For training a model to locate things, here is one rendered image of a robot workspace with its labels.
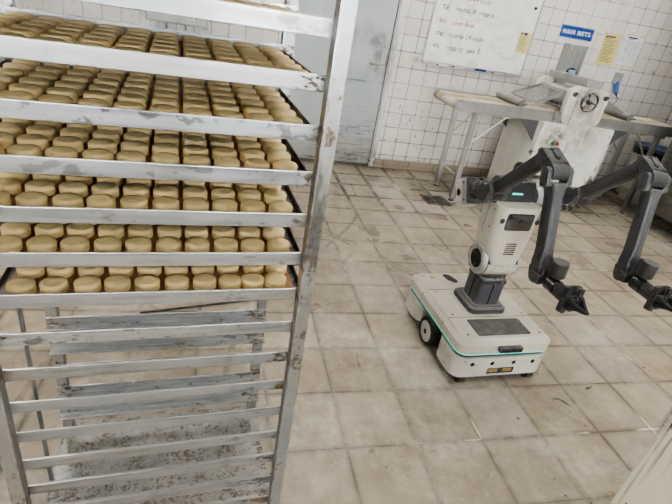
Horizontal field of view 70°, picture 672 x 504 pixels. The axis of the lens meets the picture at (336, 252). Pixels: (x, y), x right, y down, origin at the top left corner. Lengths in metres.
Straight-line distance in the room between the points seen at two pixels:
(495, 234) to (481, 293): 0.34
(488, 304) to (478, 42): 3.39
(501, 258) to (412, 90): 3.10
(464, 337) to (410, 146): 3.35
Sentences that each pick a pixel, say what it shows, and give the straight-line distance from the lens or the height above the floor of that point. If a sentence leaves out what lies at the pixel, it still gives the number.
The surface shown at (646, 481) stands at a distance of 1.58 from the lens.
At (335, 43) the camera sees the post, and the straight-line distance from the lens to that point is 0.86.
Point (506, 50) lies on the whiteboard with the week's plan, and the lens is 5.57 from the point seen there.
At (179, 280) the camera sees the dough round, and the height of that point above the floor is 0.97.
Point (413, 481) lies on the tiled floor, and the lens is 2.02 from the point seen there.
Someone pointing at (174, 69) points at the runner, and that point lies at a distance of 0.87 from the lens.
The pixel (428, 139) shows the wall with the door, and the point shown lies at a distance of 5.43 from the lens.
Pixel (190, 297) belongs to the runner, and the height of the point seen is 0.96.
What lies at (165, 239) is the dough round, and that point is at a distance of 1.04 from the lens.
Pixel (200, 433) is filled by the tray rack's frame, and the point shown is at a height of 0.15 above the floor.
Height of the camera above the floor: 1.55
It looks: 28 degrees down
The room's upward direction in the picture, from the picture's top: 10 degrees clockwise
